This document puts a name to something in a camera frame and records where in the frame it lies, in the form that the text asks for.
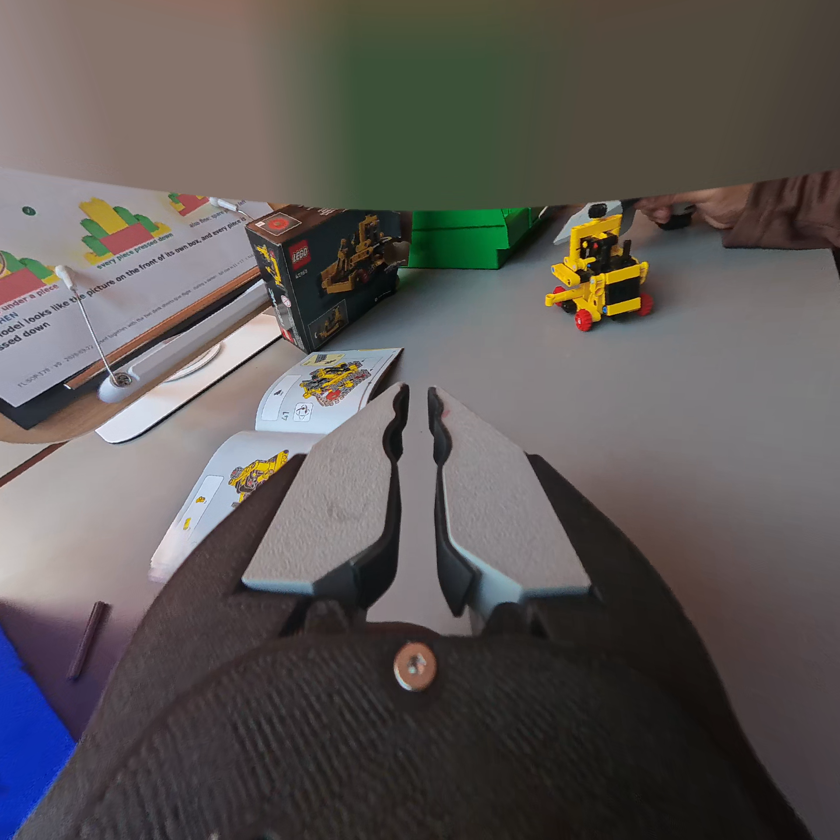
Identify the yellow black lego vehicle model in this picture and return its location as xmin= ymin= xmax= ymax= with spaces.
xmin=543 ymin=203 xmax=655 ymax=332

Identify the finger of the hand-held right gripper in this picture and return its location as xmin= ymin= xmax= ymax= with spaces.
xmin=553 ymin=199 xmax=642 ymax=246

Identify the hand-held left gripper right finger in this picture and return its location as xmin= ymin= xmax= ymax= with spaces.
xmin=427 ymin=386 xmax=593 ymax=618

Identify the dark lego set box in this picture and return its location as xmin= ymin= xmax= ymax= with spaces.
xmin=245 ymin=205 xmax=413 ymax=355

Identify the wooden document stand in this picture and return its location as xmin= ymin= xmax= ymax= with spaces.
xmin=0 ymin=266 xmax=265 ymax=444

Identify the person's right hand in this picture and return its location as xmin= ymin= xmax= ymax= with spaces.
xmin=633 ymin=185 xmax=740 ymax=229

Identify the pale grey page holder bar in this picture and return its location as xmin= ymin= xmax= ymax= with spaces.
xmin=97 ymin=281 xmax=271 ymax=405

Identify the printed instruction sheet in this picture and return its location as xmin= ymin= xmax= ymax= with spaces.
xmin=0 ymin=167 xmax=274 ymax=409

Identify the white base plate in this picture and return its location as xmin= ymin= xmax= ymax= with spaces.
xmin=95 ymin=314 xmax=284 ymax=446

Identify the open lego instruction booklet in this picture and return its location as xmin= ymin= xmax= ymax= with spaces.
xmin=150 ymin=346 xmax=405 ymax=582

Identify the dark brown stick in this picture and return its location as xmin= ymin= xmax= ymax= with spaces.
xmin=67 ymin=600 xmax=110 ymax=681

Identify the blue sheet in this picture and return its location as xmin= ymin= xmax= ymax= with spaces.
xmin=0 ymin=622 xmax=77 ymax=818

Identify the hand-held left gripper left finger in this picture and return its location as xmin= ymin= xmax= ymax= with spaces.
xmin=241 ymin=382 xmax=412 ymax=614

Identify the green plastic bin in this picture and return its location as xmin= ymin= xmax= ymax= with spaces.
xmin=399 ymin=206 xmax=550 ymax=271

